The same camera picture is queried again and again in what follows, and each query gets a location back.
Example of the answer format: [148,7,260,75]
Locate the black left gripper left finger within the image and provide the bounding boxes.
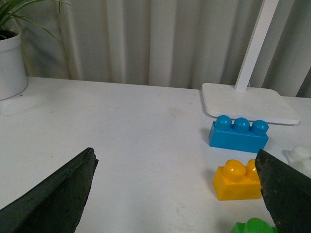
[0,148,98,233]

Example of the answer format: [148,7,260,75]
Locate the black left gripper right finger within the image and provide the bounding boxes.
[255,149,311,233]

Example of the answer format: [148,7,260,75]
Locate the yellow two-stud block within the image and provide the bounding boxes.
[212,159,262,201]

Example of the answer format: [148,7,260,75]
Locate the green two-stud block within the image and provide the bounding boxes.
[230,218,278,233]

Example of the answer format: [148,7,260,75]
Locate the blue three-stud block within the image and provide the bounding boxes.
[208,115,269,153]

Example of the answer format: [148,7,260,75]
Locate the white lamp with flat base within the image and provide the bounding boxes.
[202,0,300,125]

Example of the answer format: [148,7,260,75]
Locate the white plant pot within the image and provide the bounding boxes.
[0,29,28,100]

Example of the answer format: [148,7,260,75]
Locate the green leafy plant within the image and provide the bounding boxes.
[0,0,74,44]

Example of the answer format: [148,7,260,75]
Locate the white studded base plate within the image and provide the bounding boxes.
[285,146,311,178]

